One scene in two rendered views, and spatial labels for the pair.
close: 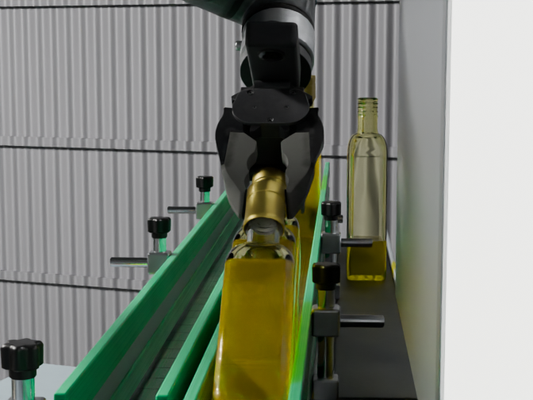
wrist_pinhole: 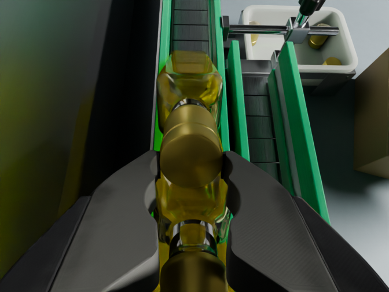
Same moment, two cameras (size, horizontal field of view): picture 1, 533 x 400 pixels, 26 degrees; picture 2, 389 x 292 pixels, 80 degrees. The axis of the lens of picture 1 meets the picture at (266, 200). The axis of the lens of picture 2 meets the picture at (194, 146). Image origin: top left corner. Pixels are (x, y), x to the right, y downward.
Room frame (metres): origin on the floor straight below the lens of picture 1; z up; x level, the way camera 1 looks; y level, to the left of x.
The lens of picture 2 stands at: (1.04, 0.00, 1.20)
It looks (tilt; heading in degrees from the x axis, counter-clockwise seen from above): 68 degrees down; 171
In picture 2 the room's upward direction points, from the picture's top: 5 degrees clockwise
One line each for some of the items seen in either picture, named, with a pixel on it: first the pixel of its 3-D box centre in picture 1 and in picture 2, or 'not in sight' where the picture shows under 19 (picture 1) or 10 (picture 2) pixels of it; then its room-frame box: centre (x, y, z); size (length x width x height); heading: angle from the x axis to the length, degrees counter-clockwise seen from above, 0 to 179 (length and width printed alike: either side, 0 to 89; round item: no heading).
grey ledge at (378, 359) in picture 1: (367, 321); not in sight; (1.54, -0.14, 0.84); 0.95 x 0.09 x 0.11; 176
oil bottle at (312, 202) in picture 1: (303, 156); not in sight; (2.05, -0.07, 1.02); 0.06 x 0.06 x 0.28; 86
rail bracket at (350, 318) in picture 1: (347, 332); not in sight; (1.07, -0.08, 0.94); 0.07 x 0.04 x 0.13; 86
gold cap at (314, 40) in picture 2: not in sight; (319, 36); (0.62, 0.33, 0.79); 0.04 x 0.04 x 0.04
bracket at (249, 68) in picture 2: not in sight; (248, 77); (0.78, 0.13, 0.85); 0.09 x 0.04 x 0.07; 86
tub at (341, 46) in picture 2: not in sight; (290, 50); (0.67, 0.25, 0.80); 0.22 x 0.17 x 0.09; 86
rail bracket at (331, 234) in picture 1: (346, 251); not in sight; (1.52, -0.11, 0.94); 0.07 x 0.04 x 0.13; 86
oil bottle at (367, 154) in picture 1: (366, 188); not in sight; (1.66, -0.15, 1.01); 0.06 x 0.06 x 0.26; 88
